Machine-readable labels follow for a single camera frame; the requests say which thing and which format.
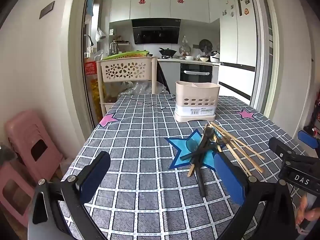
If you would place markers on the black range hood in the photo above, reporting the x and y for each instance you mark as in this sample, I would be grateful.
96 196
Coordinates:
156 31

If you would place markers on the clear crumpled plastic bags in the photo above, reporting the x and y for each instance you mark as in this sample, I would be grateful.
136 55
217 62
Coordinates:
140 88

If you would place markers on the black chair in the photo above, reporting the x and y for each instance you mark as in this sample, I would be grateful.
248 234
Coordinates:
162 77

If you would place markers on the yellow packaged goods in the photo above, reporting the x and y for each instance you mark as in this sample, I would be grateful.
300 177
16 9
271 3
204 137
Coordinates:
95 95

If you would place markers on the white bowl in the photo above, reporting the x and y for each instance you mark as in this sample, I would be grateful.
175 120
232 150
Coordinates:
204 59

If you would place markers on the white rice cooker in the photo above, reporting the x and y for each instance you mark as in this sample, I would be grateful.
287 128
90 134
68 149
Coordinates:
215 57

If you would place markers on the pile of wooden chopsticks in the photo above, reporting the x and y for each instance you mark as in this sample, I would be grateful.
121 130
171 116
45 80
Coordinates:
235 146

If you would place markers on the white refrigerator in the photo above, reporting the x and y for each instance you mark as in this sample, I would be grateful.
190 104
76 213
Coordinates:
240 42

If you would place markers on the translucent black plastic spoon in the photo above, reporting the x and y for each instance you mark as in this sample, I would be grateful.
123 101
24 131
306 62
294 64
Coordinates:
219 140
192 145
190 155
202 180

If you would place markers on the glass kettle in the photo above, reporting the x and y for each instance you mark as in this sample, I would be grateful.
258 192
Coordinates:
113 48

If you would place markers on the green plastic basket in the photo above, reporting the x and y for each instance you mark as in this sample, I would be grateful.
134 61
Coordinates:
125 55

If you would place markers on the dark round steamer rack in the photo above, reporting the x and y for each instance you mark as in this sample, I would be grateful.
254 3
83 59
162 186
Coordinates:
205 45

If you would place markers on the beige flower-cutout storage trolley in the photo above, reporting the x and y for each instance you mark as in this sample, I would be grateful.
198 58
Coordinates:
125 70

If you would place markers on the pink plastic stool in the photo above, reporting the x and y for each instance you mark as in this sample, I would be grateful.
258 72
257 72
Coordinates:
15 177
22 135

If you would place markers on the grey wall switch panel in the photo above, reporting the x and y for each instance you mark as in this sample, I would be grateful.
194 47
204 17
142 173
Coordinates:
47 10

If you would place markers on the grey checked star tablecloth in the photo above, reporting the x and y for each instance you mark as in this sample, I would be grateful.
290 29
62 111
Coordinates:
140 142

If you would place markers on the round metal plate rack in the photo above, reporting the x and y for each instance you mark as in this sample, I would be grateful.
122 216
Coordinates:
185 49

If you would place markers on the beige plastic utensil holder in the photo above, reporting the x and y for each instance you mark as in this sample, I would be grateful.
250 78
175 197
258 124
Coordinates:
196 92

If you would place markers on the dark kitchen faucet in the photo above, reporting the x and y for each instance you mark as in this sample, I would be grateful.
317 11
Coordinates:
89 38

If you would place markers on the white wall cabinets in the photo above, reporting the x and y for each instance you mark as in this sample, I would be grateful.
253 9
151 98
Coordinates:
160 7

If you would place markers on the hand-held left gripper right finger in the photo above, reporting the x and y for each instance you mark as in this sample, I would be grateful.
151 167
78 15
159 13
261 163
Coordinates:
228 177

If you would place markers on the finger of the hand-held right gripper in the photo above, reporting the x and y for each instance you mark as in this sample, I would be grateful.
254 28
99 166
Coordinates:
308 139
281 148

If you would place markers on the black built-in oven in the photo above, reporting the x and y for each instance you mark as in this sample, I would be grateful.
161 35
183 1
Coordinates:
196 77

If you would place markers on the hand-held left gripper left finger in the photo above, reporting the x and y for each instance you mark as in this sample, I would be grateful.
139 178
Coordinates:
95 177

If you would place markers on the person's right hand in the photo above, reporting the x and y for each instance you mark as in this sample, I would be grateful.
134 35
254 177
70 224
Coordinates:
311 211

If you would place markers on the black wok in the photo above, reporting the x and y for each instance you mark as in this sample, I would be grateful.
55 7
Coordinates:
167 52

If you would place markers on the hanging white plastic bag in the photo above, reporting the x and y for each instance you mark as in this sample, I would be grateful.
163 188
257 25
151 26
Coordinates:
100 35

